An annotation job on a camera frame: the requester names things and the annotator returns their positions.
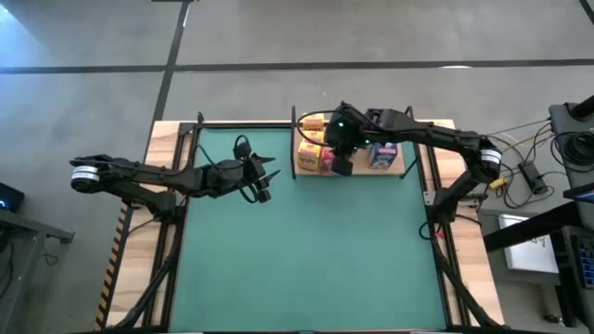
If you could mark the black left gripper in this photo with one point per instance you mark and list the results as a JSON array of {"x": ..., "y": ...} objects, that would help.
[{"x": 236, "y": 174}]

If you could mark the dark grey desk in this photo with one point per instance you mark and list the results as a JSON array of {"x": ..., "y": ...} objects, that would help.
[{"x": 564, "y": 120}]

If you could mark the grey side desk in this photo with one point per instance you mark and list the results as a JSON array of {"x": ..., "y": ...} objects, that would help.
[{"x": 28, "y": 227}]

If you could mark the white sheet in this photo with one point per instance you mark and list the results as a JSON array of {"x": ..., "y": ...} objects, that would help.
[{"x": 529, "y": 255}]

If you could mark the yellow black hazard strip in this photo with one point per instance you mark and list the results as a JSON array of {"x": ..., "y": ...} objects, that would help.
[{"x": 111, "y": 278}]

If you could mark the black power brick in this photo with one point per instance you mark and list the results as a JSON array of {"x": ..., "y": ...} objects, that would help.
[{"x": 533, "y": 178}]

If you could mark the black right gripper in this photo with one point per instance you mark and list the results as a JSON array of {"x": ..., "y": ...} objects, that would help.
[{"x": 345, "y": 132}]

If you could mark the white metal mounting bracket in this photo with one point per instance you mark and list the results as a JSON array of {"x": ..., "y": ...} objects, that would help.
[{"x": 430, "y": 198}]

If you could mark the yellow Corn Pops cereal box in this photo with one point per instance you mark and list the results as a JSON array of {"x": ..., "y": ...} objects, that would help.
[
  {"x": 314, "y": 137},
  {"x": 313, "y": 123},
  {"x": 308, "y": 158}
]

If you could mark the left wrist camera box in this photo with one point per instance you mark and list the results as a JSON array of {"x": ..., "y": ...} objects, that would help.
[{"x": 263, "y": 195}]

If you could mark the black device with blue light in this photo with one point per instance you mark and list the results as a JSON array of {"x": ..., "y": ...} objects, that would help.
[{"x": 11, "y": 197}]

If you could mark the wooden shelf with black frame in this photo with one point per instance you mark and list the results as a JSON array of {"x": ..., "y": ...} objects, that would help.
[{"x": 362, "y": 169}]

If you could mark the black angled bar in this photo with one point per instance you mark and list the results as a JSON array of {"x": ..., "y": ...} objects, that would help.
[{"x": 524, "y": 229}]

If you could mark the black keyboard desk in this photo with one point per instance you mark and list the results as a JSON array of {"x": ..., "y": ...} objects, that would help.
[{"x": 568, "y": 297}]

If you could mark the blue Frosted Flakes cereal box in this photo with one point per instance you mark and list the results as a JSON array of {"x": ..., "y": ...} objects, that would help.
[{"x": 383, "y": 155}]

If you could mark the red Froot Loops cereal box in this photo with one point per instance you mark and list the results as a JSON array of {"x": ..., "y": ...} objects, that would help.
[{"x": 326, "y": 162}]

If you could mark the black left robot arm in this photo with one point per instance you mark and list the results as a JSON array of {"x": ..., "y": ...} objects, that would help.
[{"x": 139, "y": 174}]

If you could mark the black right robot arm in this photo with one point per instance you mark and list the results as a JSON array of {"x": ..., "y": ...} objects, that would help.
[{"x": 441, "y": 137}]

